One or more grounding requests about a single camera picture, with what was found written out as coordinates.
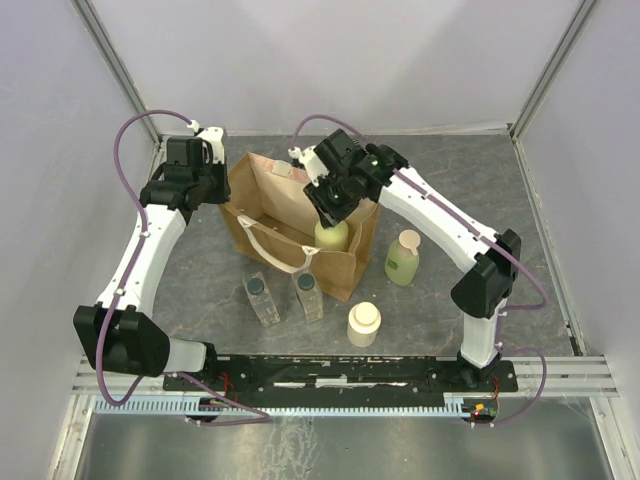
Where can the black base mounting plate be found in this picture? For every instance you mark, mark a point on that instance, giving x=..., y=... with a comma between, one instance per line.
x=418, y=394

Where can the cream jar with lid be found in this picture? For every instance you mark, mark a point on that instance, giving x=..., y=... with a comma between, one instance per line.
x=364, y=320

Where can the large green beige-cap bottle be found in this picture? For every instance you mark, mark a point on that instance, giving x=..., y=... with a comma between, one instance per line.
x=403, y=258

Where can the clear bottle black cap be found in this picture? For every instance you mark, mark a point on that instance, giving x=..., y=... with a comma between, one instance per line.
x=261, y=299
x=309, y=295

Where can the small green pump bottle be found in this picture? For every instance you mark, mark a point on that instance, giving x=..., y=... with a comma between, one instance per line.
x=332, y=238

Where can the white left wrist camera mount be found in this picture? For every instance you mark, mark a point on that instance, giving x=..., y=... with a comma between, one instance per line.
x=215, y=137

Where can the aluminium frame rail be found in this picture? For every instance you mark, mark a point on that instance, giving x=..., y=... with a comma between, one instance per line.
x=565, y=376

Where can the clear bottle black cap right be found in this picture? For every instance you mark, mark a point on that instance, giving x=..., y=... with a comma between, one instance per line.
x=309, y=295

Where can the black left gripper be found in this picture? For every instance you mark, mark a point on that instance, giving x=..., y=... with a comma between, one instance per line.
x=224, y=193

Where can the clear bottle black cap left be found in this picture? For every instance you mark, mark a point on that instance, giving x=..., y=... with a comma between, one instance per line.
x=261, y=299

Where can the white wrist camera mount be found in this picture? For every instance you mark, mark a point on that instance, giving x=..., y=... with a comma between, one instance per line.
x=215, y=137
x=310, y=161

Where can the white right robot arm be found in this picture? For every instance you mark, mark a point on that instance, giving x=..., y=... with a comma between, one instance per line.
x=486, y=258

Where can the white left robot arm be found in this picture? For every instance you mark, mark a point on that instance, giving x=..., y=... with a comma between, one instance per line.
x=118, y=332

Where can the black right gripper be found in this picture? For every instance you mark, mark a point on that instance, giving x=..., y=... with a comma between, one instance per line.
x=329, y=215

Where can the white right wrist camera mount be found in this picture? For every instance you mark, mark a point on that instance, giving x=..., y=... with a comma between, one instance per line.
x=310, y=161

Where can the brown canvas tote bag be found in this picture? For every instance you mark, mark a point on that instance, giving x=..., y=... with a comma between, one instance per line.
x=272, y=221

